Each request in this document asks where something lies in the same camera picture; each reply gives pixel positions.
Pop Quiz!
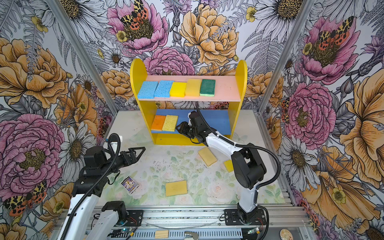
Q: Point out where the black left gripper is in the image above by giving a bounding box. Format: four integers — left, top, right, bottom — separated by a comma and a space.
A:
101, 147, 146, 176

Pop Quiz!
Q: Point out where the textured yellow sponge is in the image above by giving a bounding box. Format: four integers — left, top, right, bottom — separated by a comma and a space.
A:
162, 115, 179, 132

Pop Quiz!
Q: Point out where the orange sponge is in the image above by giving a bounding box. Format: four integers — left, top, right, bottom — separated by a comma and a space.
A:
151, 115, 166, 132

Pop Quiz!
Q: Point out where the dark green sponge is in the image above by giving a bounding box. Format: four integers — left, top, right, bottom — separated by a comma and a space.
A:
200, 79, 216, 97

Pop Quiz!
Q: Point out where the bright yellow sponge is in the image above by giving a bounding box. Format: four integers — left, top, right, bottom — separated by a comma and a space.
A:
170, 82, 187, 98

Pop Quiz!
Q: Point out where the rounded yellow sponge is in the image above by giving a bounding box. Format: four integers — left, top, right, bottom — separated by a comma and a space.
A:
185, 79, 202, 98

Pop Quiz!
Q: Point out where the large blue sponge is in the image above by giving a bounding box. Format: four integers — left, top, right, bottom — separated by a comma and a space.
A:
138, 81, 158, 99

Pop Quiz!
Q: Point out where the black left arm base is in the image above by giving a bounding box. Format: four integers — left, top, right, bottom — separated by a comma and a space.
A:
116, 210, 144, 227

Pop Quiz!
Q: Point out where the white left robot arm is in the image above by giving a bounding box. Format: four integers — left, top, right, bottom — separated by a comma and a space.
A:
58, 146, 146, 240

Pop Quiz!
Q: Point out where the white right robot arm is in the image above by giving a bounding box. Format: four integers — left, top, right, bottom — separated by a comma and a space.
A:
176, 111, 269, 225

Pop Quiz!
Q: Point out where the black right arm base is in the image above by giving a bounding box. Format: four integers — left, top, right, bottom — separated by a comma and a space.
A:
224, 208, 267, 226

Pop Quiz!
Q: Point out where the yellow wooden shelf unit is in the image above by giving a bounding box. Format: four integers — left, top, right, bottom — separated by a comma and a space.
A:
130, 59, 248, 146

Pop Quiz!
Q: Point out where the tan yellow sponge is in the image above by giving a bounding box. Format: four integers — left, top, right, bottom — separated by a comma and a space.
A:
198, 147, 217, 167

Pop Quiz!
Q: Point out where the purple playing card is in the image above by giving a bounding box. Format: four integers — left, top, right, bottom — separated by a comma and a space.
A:
121, 176, 139, 194

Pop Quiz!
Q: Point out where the small yellow sponge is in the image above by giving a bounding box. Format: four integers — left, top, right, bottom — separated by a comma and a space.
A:
224, 160, 234, 173

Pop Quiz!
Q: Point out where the yellow sponge green backing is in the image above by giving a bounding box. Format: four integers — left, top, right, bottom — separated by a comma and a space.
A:
165, 180, 188, 197

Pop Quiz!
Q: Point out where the small wooden block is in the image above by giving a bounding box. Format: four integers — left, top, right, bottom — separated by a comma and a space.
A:
155, 230, 169, 239

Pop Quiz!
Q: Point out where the round beige object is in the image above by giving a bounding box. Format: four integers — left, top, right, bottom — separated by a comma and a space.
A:
280, 229, 294, 240

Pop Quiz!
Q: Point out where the black corrugated left cable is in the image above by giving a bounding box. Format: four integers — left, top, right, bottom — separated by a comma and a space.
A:
58, 132, 121, 240

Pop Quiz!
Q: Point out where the black corrugated cable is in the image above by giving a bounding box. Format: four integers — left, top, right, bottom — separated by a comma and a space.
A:
58, 132, 121, 240
194, 101, 282, 190

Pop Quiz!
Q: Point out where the black corrugated right cable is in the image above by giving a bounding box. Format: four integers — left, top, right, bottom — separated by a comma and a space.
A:
194, 101, 282, 190

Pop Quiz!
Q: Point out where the aluminium front rail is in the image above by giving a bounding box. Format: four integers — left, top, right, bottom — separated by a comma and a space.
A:
53, 205, 310, 232

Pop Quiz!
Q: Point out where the aluminium corner post left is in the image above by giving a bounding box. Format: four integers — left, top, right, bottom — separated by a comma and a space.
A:
47, 1, 119, 116

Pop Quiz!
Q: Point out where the aluminium corner post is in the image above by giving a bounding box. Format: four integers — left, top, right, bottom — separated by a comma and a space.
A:
258, 0, 315, 115
47, 1, 119, 116

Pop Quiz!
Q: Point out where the aluminium corner post right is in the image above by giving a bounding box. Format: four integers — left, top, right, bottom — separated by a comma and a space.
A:
258, 0, 315, 115

